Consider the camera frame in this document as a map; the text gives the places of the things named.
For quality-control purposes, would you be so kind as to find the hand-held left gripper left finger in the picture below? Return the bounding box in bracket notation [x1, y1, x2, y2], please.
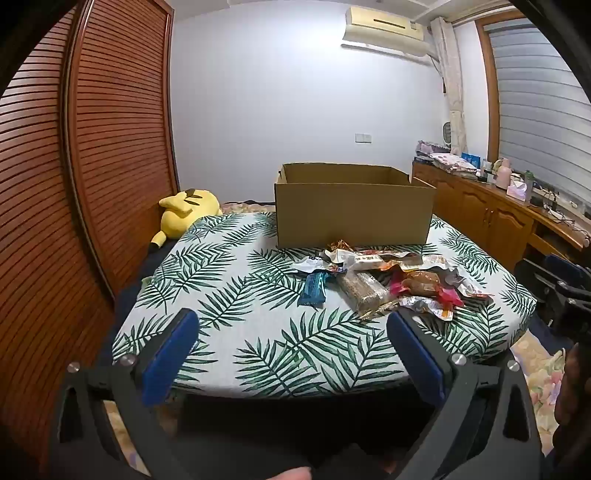
[48, 308, 201, 480]

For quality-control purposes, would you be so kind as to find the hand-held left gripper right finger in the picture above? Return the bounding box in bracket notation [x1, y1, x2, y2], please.
[386, 307, 543, 480]

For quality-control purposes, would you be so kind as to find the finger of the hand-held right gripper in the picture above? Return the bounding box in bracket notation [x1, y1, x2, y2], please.
[514, 258, 561, 301]
[549, 254, 590, 283]

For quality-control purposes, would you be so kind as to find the orange white chicken feet packet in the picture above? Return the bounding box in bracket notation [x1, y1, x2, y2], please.
[401, 295, 456, 322]

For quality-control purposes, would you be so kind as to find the white red snack packet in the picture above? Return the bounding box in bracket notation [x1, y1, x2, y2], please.
[458, 277, 494, 302]

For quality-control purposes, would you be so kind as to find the red pink snack packet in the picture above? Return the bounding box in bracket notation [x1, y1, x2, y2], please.
[438, 285, 465, 308]

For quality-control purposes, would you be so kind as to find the clear packet brown meat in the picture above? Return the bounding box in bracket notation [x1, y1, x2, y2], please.
[399, 270, 447, 299]

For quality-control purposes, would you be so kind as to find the clear packet brown bar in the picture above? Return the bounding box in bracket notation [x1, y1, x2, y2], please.
[336, 271, 398, 320]

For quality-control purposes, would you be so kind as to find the white chicken foot packet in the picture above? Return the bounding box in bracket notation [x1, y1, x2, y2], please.
[323, 248, 423, 274]

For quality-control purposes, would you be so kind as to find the blue white snack packet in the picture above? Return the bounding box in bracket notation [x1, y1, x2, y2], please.
[297, 271, 334, 308]

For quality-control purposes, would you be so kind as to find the small white candy packet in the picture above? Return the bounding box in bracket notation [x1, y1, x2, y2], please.
[295, 256, 331, 276]

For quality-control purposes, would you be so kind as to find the brown cardboard box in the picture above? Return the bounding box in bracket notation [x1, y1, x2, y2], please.
[274, 162, 437, 250]

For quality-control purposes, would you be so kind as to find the person's right hand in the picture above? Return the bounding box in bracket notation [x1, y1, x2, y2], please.
[555, 344, 591, 428]

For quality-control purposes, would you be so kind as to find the person's left hand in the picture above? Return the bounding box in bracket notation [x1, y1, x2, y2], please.
[261, 466, 314, 480]

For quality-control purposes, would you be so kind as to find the floral blanket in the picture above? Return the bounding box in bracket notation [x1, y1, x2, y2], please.
[512, 344, 568, 418]

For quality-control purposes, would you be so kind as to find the wooden side cabinet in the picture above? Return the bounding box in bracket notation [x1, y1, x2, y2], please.
[412, 159, 591, 278]

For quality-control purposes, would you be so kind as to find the dark blue blanket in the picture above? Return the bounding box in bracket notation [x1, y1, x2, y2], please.
[113, 244, 162, 301]

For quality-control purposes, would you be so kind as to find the leaf print tablecloth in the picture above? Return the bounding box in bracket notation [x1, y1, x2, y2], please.
[112, 212, 539, 398]

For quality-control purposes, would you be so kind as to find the floral folded cloth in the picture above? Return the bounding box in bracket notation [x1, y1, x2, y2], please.
[429, 152, 478, 176]

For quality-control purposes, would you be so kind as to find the yellow plush toy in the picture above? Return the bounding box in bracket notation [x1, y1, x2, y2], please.
[150, 188, 222, 254]

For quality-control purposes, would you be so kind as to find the grey window blind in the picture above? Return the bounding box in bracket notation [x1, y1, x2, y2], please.
[487, 18, 591, 204]

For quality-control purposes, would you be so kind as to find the wooden louvered wardrobe door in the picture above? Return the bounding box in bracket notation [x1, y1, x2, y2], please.
[0, 9, 116, 462]
[65, 0, 181, 301]

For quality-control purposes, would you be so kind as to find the floral tied curtain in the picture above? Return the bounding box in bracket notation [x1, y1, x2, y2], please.
[436, 18, 468, 158]

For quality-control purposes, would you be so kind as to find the wooden window frame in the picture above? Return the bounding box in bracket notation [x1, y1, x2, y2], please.
[475, 21, 502, 162]

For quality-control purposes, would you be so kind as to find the cream wall air conditioner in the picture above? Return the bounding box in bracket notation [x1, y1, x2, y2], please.
[342, 6, 435, 58]

